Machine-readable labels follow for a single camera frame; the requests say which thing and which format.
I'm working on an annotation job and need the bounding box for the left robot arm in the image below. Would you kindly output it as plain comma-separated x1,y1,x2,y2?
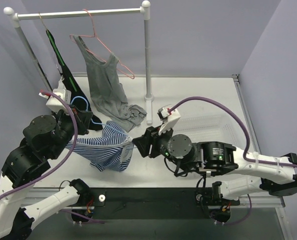
0,109,94,240

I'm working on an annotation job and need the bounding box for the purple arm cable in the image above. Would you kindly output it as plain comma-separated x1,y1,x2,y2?
0,91,107,224
168,96,297,226

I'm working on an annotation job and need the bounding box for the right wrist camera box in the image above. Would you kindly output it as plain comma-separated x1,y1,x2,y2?
157,106,181,136

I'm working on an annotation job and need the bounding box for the copper wire hanger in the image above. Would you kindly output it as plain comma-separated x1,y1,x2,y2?
38,12,49,32

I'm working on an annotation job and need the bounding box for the white clothes rack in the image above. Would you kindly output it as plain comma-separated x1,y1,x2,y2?
3,0,154,125

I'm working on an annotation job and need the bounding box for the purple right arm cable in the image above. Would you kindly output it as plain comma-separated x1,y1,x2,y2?
168,96,297,226

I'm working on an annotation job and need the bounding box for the grey tank top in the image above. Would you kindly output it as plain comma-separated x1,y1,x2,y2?
73,35,147,132

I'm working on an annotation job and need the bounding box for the black garment with green stripe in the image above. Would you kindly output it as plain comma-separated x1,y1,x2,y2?
45,31,103,131

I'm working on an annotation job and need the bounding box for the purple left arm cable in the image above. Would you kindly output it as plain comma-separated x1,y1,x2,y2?
0,91,107,224

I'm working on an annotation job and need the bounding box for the white plastic laundry basket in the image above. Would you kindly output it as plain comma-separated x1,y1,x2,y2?
173,114,241,147

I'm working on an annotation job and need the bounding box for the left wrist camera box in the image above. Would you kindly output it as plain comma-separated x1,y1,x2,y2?
38,88,71,114

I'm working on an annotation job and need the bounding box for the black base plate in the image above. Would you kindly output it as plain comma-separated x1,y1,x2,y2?
71,187,240,223

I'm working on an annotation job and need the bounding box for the aluminium table frame rail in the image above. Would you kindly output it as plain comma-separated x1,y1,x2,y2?
18,73,287,208

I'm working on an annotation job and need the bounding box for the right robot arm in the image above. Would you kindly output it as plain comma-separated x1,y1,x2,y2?
132,127,297,204

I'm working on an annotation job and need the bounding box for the light blue wire hanger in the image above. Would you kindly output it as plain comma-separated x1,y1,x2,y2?
70,96,137,150

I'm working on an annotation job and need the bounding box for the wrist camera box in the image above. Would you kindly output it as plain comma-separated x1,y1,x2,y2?
38,88,71,114
157,106,181,136

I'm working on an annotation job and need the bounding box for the pink wire hanger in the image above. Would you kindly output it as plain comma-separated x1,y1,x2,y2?
80,8,135,80

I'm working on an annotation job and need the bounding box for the blue white striped tank top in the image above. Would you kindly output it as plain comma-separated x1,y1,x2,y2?
73,120,134,172

